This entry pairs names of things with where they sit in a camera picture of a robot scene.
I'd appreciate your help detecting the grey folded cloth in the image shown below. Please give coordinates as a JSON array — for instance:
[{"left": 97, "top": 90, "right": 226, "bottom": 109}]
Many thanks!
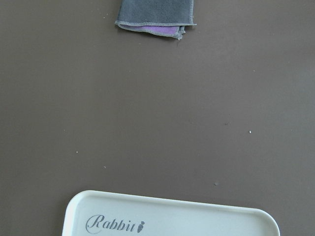
[{"left": 115, "top": 0, "right": 195, "bottom": 40}]

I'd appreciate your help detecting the cream rabbit tray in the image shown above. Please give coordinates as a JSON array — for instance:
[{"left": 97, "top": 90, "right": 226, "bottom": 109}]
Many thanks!
[{"left": 62, "top": 190, "right": 280, "bottom": 236}]

